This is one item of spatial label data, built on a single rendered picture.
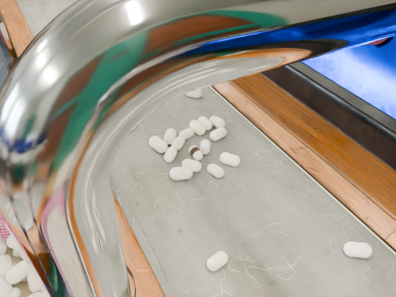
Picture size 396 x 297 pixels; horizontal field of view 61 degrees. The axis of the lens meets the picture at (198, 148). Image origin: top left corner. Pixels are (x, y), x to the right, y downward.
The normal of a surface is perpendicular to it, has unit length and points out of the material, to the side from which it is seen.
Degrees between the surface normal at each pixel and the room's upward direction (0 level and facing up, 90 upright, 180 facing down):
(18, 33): 0
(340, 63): 58
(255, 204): 0
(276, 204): 0
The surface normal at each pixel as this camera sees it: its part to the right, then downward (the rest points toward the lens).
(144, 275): 0.04, -0.75
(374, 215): -0.58, -0.32
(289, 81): -0.87, 0.30
